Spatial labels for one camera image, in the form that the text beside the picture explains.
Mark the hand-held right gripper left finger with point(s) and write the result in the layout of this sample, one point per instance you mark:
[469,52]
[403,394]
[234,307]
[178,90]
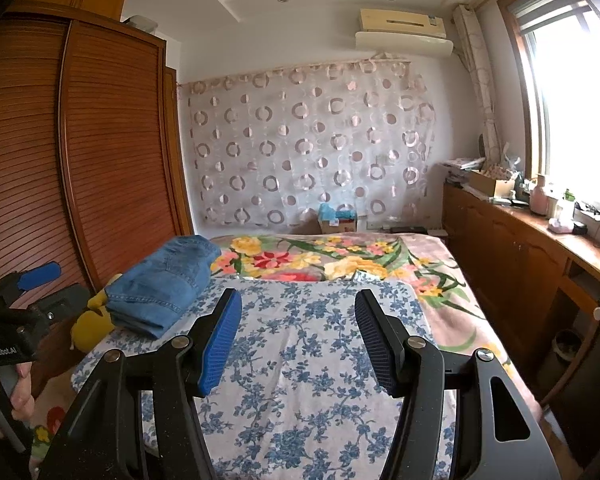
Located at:
[220,345]

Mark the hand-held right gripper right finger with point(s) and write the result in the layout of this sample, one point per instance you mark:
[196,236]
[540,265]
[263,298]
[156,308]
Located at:
[380,345]

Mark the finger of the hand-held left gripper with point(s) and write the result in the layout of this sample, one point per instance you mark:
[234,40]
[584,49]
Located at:
[40,275]
[62,300]

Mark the blue denim pants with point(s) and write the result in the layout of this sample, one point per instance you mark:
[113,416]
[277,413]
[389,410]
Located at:
[165,280]

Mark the person's left hand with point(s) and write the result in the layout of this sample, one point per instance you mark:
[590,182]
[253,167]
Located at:
[22,402]

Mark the yellow plush toy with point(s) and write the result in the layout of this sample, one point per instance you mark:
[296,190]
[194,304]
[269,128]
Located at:
[92,330]

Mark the blue floral sheet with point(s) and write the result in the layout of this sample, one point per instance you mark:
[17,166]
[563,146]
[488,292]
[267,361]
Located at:
[300,360]

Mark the pink floral blanket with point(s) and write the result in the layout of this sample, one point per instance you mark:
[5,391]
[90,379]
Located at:
[430,270]

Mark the black flat device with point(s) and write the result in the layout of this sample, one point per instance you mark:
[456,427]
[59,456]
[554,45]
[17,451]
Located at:
[409,230]

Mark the cardboard box with blue contents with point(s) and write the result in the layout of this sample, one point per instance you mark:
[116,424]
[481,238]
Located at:
[337,222]

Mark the wooden slatted wardrobe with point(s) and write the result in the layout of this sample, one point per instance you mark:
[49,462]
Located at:
[115,160]

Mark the wooden cabinet counter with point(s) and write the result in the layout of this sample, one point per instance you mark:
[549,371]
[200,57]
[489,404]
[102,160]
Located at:
[510,260]

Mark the trash bin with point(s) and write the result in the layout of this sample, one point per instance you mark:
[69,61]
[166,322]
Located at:
[566,355]

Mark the open cardboard box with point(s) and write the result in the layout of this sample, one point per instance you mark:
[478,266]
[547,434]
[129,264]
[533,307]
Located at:
[490,182]

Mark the stack of papers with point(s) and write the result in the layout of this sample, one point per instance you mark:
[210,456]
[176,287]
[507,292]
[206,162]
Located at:
[460,164]

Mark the pink thermos jug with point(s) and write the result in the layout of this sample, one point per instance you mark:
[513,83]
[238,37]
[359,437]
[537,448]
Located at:
[539,200]

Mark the pink tissue pack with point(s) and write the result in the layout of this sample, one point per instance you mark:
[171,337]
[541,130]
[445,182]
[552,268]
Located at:
[561,226]

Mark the small black box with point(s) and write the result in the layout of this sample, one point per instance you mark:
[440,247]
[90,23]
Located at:
[580,229]

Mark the green-capped bottle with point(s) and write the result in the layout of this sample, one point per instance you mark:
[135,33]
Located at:
[567,207]

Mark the grey box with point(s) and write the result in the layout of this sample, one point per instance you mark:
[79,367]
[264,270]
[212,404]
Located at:
[142,23]

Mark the patterned window curtain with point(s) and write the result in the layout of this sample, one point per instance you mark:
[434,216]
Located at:
[480,85]

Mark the window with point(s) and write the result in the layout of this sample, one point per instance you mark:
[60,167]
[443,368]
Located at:
[575,120]

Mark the beige air conditioner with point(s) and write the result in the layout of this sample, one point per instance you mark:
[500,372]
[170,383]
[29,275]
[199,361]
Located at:
[400,20]

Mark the circle-patterned wall curtain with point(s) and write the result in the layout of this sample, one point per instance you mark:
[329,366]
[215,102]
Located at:
[305,150]

